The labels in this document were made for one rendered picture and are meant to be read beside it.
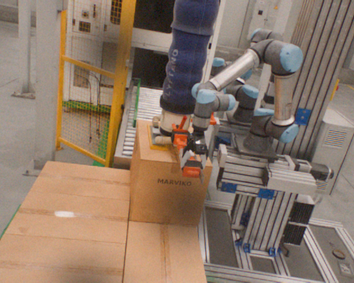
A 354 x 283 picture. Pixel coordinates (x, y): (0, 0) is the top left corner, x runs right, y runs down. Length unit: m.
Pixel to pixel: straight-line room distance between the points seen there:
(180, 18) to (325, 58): 0.84
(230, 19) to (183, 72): 9.40
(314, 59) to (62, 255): 1.67
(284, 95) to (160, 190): 0.82
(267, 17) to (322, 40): 9.07
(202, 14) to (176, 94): 0.44
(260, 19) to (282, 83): 9.42
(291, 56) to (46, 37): 2.10
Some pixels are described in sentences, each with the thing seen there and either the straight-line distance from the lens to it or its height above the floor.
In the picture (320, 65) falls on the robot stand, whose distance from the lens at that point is 2.22.
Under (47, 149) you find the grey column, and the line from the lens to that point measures 3.53.
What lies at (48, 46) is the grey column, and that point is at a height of 1.18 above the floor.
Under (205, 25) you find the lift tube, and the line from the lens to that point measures 1.95.
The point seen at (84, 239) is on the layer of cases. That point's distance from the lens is 1.98.
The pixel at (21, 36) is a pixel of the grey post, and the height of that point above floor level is 0.82.
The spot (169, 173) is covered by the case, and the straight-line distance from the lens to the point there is 1.96.
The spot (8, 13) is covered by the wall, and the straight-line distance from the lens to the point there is 12.24.
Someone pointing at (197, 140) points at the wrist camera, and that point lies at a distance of 1.52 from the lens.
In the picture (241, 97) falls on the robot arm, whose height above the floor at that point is 1.19.
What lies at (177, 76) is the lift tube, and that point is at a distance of 1.98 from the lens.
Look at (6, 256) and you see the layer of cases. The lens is 1.91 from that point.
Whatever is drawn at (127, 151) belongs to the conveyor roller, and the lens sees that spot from 2.89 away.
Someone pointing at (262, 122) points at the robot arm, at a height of 1.21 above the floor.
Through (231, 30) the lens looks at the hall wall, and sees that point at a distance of 11.37.
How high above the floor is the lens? 1.79
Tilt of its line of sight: 22 degrees down
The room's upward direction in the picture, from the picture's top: 11 degrees clockwise
